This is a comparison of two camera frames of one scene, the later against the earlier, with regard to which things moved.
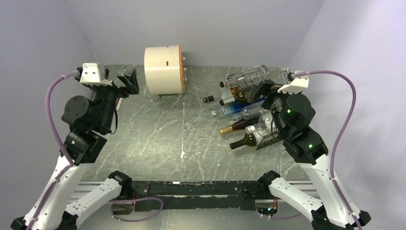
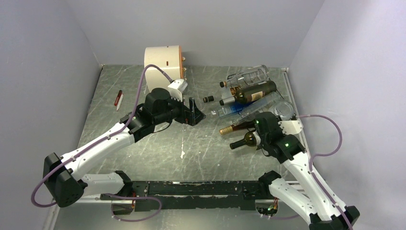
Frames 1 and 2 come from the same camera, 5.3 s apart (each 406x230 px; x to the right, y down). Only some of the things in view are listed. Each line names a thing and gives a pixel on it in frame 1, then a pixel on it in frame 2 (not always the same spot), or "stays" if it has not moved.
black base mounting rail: x=194 y=195 stays
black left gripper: x=131 y=85 to x=192 y=116
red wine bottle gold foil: x=240 y=125 stays
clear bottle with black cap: x=208 y=98 stays
